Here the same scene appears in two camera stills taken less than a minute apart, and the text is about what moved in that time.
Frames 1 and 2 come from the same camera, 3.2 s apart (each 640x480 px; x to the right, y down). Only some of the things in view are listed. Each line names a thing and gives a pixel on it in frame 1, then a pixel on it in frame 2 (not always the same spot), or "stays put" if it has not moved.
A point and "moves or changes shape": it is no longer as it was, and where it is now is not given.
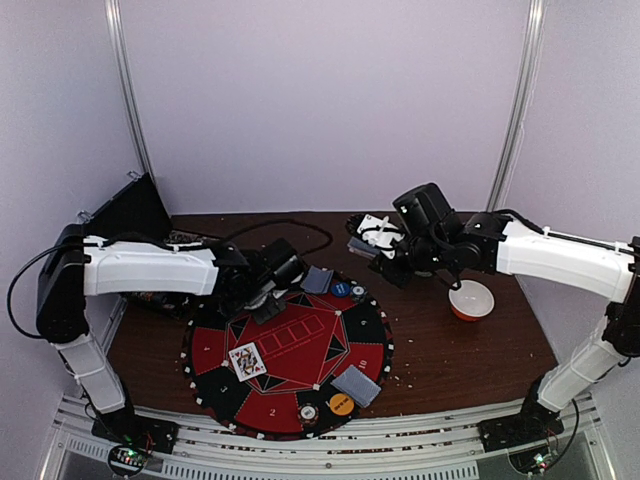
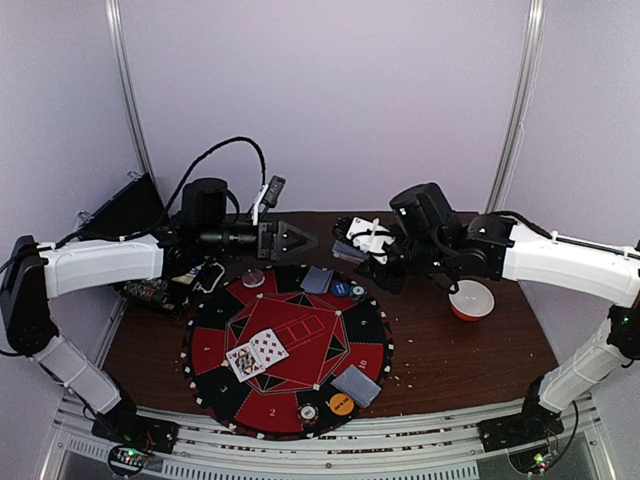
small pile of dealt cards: [356, 385] stays put
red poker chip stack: [308, 413] stays put
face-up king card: [247, 362] stays put
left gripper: [263, 314] to [271, 246]
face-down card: [317, 280] stays put
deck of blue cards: [359, 247] moves or changes shape
